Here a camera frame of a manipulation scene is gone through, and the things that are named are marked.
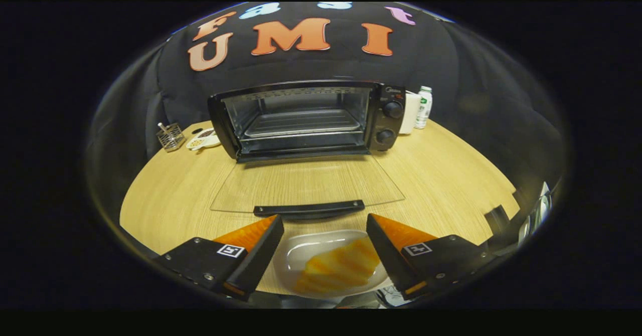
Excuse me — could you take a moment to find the clear glass plate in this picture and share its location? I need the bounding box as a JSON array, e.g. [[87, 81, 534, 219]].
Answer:
[[273, 229, 389, 299]]

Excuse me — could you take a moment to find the metal wire basket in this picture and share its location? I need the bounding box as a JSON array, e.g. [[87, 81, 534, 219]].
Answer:
[[156, 122, 186, 152]]

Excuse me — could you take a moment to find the yellow bread roll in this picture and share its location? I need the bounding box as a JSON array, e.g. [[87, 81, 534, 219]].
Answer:
[[293, 237, 381, 295]]

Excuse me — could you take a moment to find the white snack dish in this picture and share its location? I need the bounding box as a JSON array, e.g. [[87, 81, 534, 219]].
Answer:
[[186, 128, 221, 151]]

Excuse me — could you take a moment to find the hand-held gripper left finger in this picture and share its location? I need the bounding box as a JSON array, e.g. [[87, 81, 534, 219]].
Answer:
[[153, 215, 285, 301]]

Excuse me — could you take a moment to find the shiny metal object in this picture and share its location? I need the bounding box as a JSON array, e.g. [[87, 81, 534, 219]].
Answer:
[[519, 182, 552, 244]]

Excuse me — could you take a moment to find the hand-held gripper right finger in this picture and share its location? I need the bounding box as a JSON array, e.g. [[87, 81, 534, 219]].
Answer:
[[366, 213, 497, 301]]

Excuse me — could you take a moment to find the black toaster oven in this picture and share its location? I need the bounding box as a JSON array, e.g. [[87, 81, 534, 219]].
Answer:
[[208, 79, 406, 220]]

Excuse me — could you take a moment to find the white pop-up toaster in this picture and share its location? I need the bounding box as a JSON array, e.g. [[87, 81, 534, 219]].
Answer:
[[399, 90, 422, 135]]

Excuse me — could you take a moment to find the white bottle green label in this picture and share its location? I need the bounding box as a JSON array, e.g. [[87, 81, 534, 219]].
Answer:
[[414, 86, 433, 129]]

